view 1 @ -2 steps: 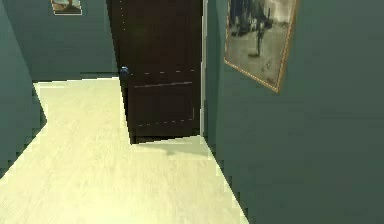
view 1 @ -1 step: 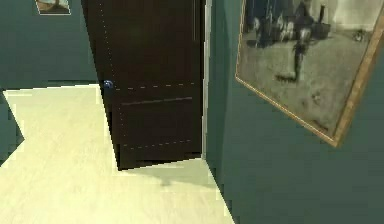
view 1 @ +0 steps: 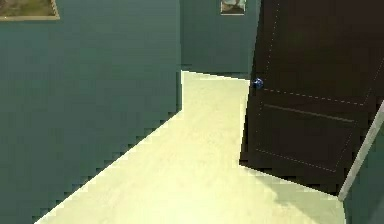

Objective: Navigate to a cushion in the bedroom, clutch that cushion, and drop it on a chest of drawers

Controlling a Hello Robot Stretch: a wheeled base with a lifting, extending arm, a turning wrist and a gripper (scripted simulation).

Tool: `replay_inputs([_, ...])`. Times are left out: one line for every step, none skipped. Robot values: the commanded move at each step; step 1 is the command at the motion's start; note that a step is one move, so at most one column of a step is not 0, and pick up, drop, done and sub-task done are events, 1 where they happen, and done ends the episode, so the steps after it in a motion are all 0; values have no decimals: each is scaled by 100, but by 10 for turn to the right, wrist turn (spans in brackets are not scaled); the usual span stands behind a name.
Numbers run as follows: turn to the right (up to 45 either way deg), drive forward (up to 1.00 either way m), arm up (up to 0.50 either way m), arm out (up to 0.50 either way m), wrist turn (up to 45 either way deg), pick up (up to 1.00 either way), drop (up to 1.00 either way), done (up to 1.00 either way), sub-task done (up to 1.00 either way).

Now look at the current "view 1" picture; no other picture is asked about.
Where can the blue round door knob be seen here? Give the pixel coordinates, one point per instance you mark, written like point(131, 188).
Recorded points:
point(257, 83)

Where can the dark brown room door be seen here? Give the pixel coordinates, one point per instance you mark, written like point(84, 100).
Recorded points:
point(310, 100)

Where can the small framed wall picture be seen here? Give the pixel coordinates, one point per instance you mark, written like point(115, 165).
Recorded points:
point(233, 6)

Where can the large framed wall picture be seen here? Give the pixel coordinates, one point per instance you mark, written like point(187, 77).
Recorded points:
point(26, 8)

